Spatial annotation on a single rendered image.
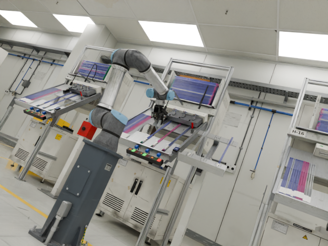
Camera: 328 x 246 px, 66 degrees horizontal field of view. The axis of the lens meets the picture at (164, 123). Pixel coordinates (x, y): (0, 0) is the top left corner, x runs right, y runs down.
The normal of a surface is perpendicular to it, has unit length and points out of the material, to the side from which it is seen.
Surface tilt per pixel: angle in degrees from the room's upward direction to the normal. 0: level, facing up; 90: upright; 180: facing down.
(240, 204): 90
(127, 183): 90
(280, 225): 90
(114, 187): 90
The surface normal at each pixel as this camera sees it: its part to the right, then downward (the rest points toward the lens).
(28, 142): -0.36, -0.38
